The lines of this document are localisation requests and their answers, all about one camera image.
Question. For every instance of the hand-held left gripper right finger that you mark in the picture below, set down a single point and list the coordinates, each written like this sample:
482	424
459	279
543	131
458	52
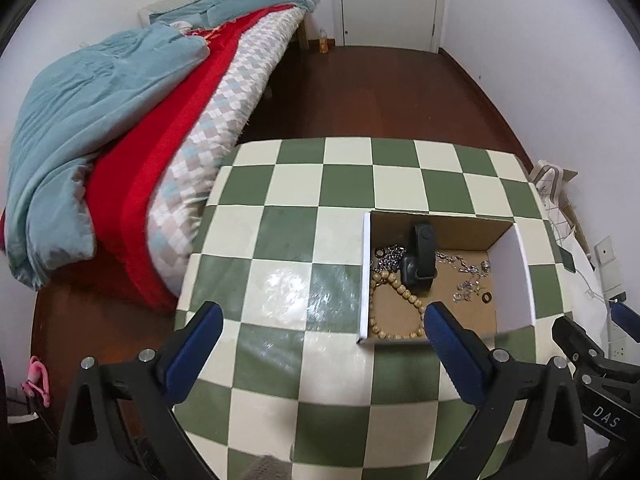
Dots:
452	355

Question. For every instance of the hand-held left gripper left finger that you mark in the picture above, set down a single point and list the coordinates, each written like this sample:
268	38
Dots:
197	350

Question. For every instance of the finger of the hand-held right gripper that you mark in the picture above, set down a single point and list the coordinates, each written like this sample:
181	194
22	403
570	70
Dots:
627	316
575	340

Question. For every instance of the cardboard box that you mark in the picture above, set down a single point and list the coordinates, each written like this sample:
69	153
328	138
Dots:
450	317

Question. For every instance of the black smart band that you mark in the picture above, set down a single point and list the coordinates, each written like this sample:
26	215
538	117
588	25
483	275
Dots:
424	250

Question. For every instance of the white paper bag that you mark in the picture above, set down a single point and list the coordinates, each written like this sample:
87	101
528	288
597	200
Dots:
585	300

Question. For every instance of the black smartphone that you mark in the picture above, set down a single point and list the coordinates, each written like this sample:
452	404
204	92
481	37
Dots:
566	260

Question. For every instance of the white patterned tote bag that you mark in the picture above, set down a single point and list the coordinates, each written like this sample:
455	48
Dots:
547	185

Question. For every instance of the pink plastic clip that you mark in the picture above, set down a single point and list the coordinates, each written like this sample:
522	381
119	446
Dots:
37	380

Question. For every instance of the green white checkered table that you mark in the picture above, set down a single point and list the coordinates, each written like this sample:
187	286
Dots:
300	185

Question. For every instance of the red blanket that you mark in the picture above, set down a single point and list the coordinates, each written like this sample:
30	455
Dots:
175	125

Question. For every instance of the bed with checkered sheet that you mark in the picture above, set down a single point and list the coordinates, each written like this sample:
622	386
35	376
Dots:
225	100

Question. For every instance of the light blue quilt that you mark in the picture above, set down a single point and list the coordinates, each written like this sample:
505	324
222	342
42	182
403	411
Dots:
90	110

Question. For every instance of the small orange bottle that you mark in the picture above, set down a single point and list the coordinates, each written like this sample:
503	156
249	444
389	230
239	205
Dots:
324	42

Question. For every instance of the white door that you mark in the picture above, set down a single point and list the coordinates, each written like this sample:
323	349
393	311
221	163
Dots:
390	0

